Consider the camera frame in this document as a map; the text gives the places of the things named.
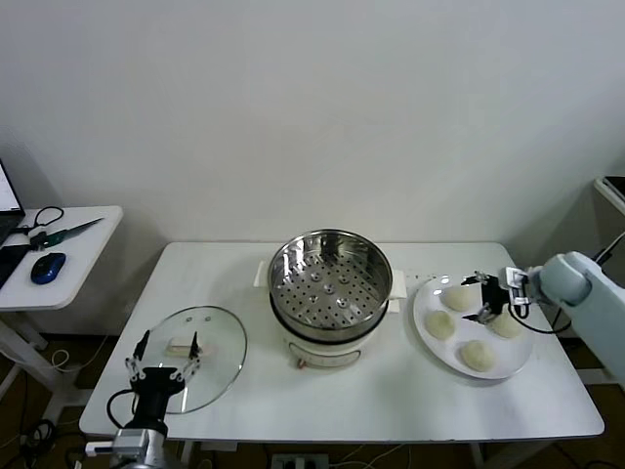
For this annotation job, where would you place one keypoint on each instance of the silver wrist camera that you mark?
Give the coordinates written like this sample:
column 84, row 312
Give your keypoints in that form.
column 132, row 442
column 515, row 283

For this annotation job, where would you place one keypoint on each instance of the grey power strip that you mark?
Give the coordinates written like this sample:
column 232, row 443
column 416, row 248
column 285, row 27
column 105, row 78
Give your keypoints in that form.
column 299, row 461

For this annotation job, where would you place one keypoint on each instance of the white round plate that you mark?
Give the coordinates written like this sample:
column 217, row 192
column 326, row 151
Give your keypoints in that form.
column 439, row 356

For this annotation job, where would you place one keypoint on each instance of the stainless steel steamer basket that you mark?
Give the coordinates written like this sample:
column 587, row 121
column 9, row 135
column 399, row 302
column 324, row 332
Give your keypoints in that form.
column 332, row 293

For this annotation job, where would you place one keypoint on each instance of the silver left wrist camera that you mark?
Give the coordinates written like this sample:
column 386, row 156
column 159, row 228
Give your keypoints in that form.
column 132, row 442

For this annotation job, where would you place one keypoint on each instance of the white steamed baozi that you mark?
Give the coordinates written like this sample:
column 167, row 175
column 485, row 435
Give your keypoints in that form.
column 477, row 355
column 456, row 298
column 508, row 328
column 440, row 325

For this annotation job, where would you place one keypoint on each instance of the white electric cooking pot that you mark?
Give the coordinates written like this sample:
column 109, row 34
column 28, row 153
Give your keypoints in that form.
column 322, row 354

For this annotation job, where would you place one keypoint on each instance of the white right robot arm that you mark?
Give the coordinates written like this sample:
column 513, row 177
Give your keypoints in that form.
column 566, row 278

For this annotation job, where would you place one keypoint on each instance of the blue computer mouse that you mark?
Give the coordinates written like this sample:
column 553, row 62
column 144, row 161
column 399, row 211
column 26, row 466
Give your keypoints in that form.
column 48, row 268

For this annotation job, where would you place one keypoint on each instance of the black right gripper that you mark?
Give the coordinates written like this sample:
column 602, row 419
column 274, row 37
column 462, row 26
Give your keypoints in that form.
column 494, row 295

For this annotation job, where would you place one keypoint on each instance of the white side table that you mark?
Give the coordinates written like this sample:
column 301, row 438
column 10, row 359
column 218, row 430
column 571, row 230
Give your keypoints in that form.
column 83, row 273

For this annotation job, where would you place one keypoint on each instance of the black laptop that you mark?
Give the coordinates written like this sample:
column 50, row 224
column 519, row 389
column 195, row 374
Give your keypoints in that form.
column 7, row 225

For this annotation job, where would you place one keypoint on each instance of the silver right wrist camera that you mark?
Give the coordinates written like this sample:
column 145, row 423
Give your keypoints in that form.
column 515, row 283

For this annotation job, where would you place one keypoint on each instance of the black flat tablet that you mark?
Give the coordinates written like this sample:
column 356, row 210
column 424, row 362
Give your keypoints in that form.
column 616, row 185

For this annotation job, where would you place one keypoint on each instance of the white shelf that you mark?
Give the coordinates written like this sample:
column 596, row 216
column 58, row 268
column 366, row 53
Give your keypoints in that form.
column 600, row 188

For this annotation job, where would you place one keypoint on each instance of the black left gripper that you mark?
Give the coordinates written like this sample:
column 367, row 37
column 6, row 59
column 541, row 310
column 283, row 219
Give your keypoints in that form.
column 155, row 386

